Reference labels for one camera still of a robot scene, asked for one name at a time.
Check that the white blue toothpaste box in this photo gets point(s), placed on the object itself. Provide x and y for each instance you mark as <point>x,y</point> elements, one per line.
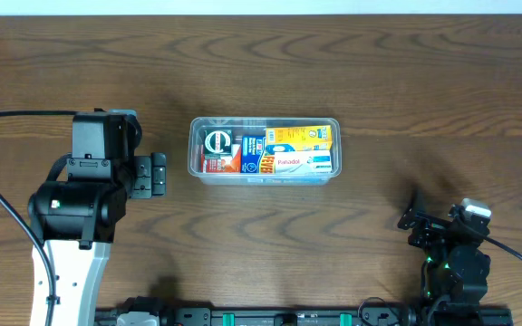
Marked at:
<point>303,162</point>

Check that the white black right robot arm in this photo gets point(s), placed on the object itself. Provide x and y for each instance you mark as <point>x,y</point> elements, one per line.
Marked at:
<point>454,274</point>

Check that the red white medicine box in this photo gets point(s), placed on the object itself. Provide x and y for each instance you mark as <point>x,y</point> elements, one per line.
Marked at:
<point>230,163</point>

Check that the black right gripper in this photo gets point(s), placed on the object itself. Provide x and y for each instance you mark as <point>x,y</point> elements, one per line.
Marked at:
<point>424,226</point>

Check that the yellow Woods box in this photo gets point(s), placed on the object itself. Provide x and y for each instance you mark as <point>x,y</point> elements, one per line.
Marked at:
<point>304,138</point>

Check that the clear plastic container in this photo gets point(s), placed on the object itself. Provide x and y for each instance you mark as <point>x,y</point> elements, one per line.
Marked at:
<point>257,126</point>

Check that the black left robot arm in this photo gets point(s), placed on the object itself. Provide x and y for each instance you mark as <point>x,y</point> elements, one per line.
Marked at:
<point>75,210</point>

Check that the green round-logo small box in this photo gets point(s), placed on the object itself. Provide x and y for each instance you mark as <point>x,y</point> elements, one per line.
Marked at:
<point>217,142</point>

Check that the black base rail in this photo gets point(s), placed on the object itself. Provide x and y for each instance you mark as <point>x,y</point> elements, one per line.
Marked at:
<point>374,311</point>

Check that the blue Kool Fever box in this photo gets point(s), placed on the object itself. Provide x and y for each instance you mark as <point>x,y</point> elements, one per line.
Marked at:
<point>255,159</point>

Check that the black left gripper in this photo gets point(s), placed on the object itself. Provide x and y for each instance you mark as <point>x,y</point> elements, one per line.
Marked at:
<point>150,175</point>

